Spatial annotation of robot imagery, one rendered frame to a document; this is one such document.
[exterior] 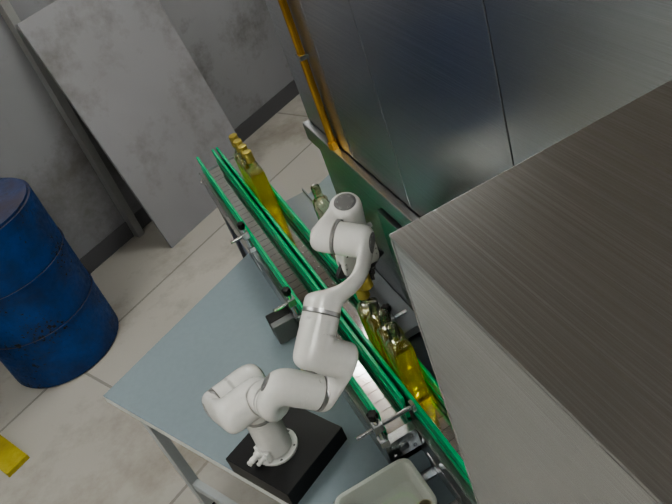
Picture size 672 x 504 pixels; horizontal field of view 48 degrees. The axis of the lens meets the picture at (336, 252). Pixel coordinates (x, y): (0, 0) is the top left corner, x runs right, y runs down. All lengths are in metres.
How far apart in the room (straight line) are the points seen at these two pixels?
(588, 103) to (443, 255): 0.52
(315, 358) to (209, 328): 1.18
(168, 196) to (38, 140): 0.79
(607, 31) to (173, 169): 3.98
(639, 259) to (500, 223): 0.09
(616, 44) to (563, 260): 0.46
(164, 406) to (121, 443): 1.14
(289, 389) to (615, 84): 1.02
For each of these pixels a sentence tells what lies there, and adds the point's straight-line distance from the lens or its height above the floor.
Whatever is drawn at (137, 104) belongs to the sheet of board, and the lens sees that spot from 4.60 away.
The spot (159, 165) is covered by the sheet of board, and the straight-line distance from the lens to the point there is 4.64.
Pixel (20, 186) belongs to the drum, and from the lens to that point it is 3.97.
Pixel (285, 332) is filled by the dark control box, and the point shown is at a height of 0.79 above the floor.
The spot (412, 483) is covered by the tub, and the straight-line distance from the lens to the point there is 2.03.
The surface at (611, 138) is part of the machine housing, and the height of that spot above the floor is 2.13.
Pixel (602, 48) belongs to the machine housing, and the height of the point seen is 2.02.
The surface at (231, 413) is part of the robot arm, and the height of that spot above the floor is 1.16.
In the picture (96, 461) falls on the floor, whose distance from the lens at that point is 3.70.
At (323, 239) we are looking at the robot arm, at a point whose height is 1.48.
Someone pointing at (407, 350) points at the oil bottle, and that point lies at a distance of 1.91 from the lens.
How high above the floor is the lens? 2.43
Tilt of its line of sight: 37 degrees down
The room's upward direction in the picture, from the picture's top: 21 degrees counter-clockwise
